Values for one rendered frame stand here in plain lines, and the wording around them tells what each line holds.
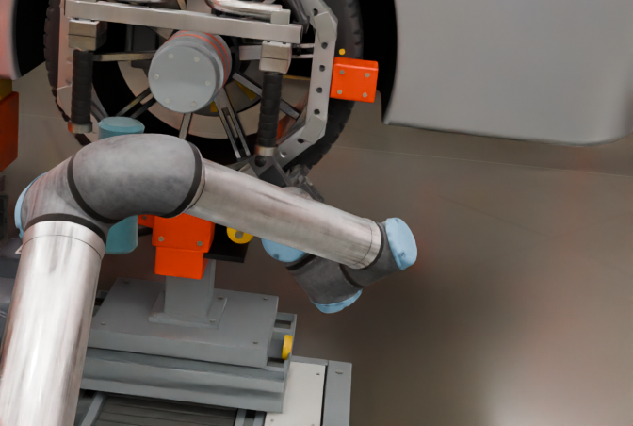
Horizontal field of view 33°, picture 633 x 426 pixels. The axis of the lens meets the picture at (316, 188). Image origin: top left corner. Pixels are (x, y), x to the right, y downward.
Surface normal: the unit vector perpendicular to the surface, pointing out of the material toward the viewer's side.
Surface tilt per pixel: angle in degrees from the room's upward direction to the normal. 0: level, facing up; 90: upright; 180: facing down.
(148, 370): 90
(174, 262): 90
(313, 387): 0
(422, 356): 0
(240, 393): 90
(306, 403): 0
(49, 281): 34
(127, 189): 90
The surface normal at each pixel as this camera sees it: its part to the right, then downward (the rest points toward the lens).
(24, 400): 0.08, -0.61
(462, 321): 0.11, -0.94
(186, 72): -0.05, 0.31
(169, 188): 0.41, 0.33
